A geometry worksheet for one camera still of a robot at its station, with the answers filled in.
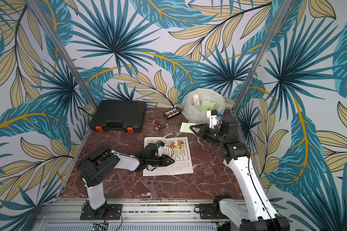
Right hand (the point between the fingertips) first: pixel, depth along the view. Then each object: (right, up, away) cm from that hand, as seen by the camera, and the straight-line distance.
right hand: (190, 127), depth 69 cm
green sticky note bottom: (-2, 0, +3) cm, 3 cm away
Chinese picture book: (-5, -15, +28) cm, 33 cm away
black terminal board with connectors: (-9, +10, +46) cm, 48 cm away
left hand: (-9, -23, +21) cm, 33 cm away
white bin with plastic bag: (+7, +16, +25) cm, 31 cm away
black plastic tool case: (-42, +8, +39) cm, 58 cm away
